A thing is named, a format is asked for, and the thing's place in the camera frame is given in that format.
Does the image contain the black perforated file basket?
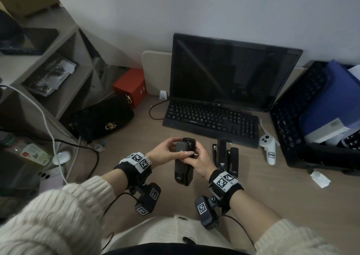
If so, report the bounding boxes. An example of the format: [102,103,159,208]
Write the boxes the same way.
[270,60,360,177]

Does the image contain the black camera cable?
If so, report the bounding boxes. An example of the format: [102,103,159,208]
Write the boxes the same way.
[218,214,257,251]
[101,191,138,250]

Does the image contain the person's left forearm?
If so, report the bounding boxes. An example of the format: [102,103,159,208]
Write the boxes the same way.
[0,167,130,255]

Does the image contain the person's black trousers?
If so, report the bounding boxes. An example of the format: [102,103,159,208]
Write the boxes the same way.
[104,243,249,255]

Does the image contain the crumpled white paper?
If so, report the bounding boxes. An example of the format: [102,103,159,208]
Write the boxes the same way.
[308,169,332,189]

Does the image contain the black handbag gold logo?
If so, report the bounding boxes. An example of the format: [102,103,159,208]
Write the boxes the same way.
[67,96,135,144]

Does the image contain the person's right hand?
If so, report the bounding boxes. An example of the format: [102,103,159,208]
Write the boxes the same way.
[180,144,218,182]

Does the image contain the white cardboard box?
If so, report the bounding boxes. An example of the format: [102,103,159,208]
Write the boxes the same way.
[304,118,351,144]

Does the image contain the thick black cable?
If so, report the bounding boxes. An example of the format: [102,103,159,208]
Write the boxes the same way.
[53,139,99,179]

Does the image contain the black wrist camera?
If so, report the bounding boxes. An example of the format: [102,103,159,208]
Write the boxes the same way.
[195,196,219,230]
[135,182,162,216]

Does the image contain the green white packet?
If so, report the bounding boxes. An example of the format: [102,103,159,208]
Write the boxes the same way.
[21,144,53,167]

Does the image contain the person's left hand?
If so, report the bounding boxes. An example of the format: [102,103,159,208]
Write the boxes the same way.
[146,138,195,168]

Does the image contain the small black stapler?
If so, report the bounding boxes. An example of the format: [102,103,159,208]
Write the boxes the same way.
[212,139,227,171]

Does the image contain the white cable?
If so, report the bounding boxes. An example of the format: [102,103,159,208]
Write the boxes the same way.
[0,84,69,185]

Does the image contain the white paper sheets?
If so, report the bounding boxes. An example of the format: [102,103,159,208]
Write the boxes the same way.
[348,65,360,81]

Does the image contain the grey top stapler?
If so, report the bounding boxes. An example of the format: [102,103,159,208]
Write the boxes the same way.
[174,137,196,186]

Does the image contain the pale smartphone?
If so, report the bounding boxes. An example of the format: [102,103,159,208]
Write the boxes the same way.
[38,166,64,191]

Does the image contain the blue folder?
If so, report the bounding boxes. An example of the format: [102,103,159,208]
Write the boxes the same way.
[299,60,360,137]

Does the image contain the white handheld controller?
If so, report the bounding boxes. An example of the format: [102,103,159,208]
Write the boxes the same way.
[258,120,281,166]

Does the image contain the black computer monitor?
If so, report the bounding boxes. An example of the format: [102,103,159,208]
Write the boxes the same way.
[170,33,304,113]

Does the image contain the beige shelf unit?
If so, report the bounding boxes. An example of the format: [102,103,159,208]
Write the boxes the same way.
[0,7,133,149]

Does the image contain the black white picture booklet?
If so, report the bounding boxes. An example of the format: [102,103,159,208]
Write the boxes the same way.
[22,54,78,96]

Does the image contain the cream knitted sweater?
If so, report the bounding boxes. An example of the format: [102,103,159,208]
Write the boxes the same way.
[102,215,234,255]

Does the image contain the slim black stapler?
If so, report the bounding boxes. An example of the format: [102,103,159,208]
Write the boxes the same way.
[226,147,240,179]

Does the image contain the black keyboard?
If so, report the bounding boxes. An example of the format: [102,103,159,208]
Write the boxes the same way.
[162,97,259,149]

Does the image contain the person's right forearm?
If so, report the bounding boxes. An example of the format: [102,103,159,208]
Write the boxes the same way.
[229,190,338,255]

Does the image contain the white computer mouse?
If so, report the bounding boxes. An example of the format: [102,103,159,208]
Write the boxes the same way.
[52,150,72,165]

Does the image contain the black white patterned sheet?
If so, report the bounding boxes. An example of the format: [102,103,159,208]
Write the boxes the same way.
[342,133,360,151]

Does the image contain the thin black keyboard cable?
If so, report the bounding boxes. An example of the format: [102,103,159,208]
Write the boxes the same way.
[149,99,169,120]

